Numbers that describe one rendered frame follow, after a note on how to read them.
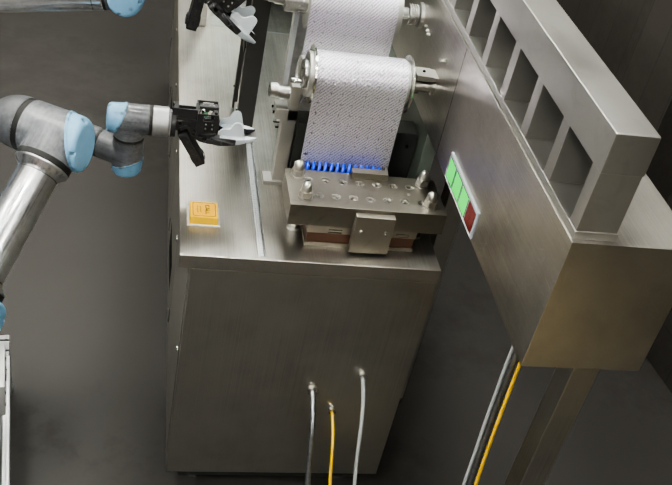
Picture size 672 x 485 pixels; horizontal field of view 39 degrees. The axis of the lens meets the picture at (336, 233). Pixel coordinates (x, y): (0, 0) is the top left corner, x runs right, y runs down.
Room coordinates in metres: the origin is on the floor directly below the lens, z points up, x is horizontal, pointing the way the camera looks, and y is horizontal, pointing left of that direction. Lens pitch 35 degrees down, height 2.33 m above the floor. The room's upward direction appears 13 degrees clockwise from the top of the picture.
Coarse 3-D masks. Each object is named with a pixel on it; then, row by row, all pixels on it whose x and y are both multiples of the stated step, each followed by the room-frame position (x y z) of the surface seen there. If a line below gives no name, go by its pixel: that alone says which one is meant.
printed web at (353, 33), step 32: (320, 0) 2.34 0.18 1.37; (352, 0) 2.37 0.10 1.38; (384, 0) 2.40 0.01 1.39; (320, 32) 2.34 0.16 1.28; (352, 32) 2.36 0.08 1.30; (384, 32) 2.38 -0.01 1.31; (320, 64) 2.12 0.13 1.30; (352, 64) 2.15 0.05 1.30; (384, 64) 2.18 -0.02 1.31; (320, 96) 2.10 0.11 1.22; (352, 96) 2.12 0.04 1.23; (384, 96) 2.14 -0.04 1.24
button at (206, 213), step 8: (192, 208) 1.93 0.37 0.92; (200, 208) 1.94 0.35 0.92; (208, 208) 1.95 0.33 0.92; (216, 208) 1.95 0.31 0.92; (192, 216) 1.90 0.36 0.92; (200, 216) 1.90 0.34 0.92; (208, 216) 1.91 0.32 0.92; (216, 216) 1.92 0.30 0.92; (208, 224) 1.91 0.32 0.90; (216, 224) 1.91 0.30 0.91
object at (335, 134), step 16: (320, 112) 2.10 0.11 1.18; (336, 112) 2.11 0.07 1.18; (352, 112) 2.12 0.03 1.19; (368, 112) 2.13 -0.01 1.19; (384, 112) 2.15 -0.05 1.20; (400, 112) 2.16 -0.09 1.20; (320, 128) 2.10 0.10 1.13; (336, 128) 2.12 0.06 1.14; (352, 128) 2.13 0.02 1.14; (368, 128) 2.14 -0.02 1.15; (384, 128) 2.15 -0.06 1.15; (304, 144) 2.10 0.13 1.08; (320, 144) 2.11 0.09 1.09; (336, 144) 2.12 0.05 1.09; (352, 144) 2.13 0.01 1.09; (368, 144) 2.14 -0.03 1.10; (384, 144) 2.15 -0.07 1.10; (304, 160) 2.10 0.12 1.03; (320, 160) 2.11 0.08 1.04; (336, 160) 2.12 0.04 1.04; (352, 160) 2.13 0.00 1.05; (368, 160) 2.14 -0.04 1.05; (384, 160) 2.15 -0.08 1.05
